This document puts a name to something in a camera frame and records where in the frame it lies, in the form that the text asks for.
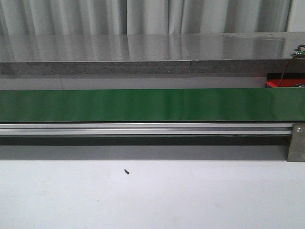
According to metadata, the metal conveyor support bracket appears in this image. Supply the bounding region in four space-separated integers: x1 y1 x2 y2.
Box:
287 123 305 162

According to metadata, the aluminium conveyor side rail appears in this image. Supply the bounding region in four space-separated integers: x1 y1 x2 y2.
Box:
0 123 293 135

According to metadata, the thin red-brown wire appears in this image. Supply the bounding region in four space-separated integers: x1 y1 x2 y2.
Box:
278 45 305 88

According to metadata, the small green circuit board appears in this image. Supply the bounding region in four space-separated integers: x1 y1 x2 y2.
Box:
292 47 305 57

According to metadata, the grey pleated curtain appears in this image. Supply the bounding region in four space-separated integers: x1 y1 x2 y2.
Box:
0 0 292 35

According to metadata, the green conveyor belt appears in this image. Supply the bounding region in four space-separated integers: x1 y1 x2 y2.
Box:
0 87 305 123

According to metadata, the grey stone counter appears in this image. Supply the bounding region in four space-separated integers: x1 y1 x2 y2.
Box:
0 32 305 75

